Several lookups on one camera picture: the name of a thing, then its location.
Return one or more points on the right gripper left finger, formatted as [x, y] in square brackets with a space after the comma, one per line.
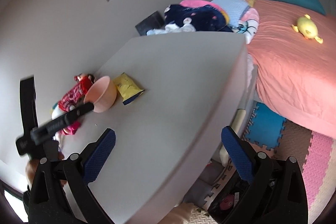
[73, 115]

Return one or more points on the white plush bunny toy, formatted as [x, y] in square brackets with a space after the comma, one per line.
[56, 112]

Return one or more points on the blue foam mat tile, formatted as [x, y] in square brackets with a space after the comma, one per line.
[264, 127]

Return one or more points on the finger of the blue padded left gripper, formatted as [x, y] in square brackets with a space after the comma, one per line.
[48, 202]

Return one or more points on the pink foam mat tile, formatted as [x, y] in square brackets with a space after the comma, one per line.
[317, 162]

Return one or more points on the grey desk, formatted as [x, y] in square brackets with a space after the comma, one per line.
[192, 84]

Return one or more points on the person's left hand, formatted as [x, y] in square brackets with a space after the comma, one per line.
[31, 169]

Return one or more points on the red plaid doll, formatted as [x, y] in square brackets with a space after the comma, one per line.
[76, 93]

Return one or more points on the black box on shelf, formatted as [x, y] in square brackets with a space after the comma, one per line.
[154, 21]

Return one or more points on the white pink kitty blanket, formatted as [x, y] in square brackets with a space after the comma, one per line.
[248, 25]

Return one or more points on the yellow plush duck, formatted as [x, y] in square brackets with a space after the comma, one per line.
[307, 28]

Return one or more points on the light blue folded blanket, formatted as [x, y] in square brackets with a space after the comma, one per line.
[235, 9]

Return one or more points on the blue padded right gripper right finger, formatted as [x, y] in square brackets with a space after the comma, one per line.
[276, 191]

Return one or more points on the yellow snack wrapper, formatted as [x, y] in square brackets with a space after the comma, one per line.
[127, 88]

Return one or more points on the pink plastic bowl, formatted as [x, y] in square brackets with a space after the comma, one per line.
[102, 94]

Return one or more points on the navy patterned blanket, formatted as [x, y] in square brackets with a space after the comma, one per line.
[205, 18]

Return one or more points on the black trash bin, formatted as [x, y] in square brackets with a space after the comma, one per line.
[243, 187]

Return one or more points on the pink bed sheet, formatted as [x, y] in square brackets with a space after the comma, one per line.
[296, 76]

